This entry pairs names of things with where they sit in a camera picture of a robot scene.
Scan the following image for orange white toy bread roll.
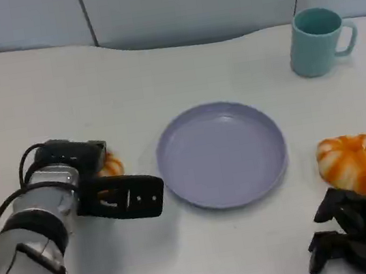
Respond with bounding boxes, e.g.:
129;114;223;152
95;149;126;180
313;132;366;202

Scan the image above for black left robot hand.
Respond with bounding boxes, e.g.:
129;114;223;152
30;132;112;189

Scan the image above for black looped wrist cable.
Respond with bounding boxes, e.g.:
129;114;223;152
14;141;56;188

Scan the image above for lilac plate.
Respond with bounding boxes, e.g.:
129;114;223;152
149;93;295;219

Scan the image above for pale green mug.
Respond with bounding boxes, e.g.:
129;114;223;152
282;2;364;81

